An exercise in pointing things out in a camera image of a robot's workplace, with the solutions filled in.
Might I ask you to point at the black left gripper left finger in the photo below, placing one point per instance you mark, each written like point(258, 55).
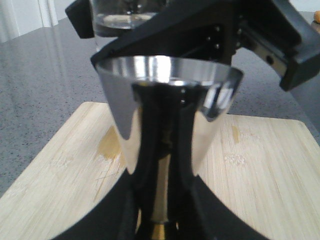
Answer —
point(113, 218)

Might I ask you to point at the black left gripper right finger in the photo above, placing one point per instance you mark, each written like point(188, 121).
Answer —
point(209, 219)

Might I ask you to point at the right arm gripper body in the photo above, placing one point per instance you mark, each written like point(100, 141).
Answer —
point(292, 45)

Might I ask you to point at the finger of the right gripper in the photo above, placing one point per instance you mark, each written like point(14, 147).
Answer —
point(197, 29)
point(80, 16)

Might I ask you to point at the glass beaker with liquid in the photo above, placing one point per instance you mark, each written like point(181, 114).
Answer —
point(112, 18)

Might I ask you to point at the steel double jigger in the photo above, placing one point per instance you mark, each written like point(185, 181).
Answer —
point(166, 111)

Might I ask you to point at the wooden cutting board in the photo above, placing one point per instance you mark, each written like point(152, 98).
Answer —
point(265, 170)

